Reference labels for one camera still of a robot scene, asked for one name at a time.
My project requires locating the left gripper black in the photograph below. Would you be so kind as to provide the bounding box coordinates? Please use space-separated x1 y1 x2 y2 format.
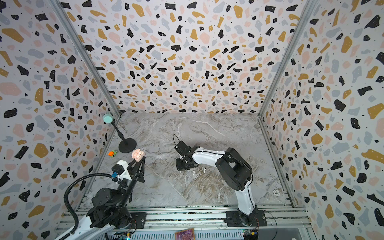
117 156 147 208

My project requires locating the pink earbud charging case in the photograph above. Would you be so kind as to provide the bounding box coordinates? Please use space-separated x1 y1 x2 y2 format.
132 149 145 162

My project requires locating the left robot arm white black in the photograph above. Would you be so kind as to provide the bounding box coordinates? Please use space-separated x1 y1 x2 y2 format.
56 156 147 240

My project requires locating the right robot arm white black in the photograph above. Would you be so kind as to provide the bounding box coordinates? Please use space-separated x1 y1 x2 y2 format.
175 141 257 216

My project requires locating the green microphone on black stand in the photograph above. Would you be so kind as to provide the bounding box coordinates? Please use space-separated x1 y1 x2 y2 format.
103 113 137 154

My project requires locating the small orange green toy car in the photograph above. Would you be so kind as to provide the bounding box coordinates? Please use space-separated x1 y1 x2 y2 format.
108 151 118 157

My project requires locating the pink circuit board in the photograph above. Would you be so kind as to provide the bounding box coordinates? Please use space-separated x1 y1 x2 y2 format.
175 228 195 240

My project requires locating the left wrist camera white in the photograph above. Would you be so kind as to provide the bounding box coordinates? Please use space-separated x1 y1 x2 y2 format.
112 160 132 183

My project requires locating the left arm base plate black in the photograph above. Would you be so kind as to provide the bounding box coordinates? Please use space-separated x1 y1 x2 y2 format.
110 212 147 232

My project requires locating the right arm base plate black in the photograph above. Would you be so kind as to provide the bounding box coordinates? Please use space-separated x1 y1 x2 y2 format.
224 210 267 228

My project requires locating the small silver ring object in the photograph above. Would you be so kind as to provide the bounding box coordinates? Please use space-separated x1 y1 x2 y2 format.
273 189 281 197

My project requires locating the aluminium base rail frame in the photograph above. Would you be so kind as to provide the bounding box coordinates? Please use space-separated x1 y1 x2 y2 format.
53 205 319 240

